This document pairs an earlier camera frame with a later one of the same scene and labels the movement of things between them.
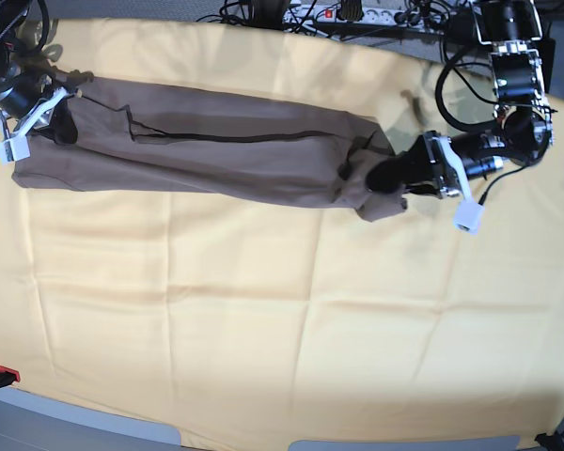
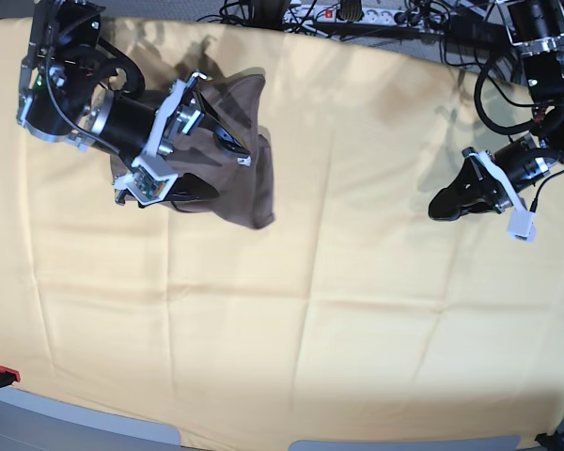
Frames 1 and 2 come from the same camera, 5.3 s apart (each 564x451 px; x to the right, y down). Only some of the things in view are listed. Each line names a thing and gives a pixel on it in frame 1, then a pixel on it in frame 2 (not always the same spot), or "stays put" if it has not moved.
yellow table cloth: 244,323 stays put
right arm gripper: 448,161 to 490,180
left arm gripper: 37,97 to 140,128
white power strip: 305,14 stays put
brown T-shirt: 146,136 to 244,194
